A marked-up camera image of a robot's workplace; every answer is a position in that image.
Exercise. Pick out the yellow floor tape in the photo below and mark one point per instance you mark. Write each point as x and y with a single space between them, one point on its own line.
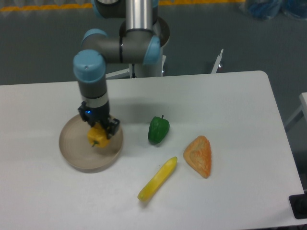
14 8

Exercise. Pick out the beige round plate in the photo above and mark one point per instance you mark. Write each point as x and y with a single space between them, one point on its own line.
83 156

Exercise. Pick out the white metal frame bar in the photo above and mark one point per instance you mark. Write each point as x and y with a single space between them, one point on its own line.
217 65

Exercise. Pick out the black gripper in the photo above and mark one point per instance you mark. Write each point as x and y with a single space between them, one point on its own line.
99 115

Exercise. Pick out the yellow bell pepper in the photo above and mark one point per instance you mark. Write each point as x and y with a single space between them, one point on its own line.
97 136

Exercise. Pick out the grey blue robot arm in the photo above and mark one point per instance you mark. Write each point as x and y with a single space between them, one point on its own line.
140 47

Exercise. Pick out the orange triangular bread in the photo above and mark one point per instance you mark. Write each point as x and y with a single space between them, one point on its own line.
198 155

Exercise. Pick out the black box at table edge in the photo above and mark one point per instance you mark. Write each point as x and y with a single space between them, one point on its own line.
299 205

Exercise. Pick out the yellow corn cob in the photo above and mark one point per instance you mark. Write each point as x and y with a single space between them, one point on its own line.
158 180

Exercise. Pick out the blue plastic bag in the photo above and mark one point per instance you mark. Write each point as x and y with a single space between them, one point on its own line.
268 9

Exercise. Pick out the green bell pepper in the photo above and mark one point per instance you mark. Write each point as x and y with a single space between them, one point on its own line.
158 129

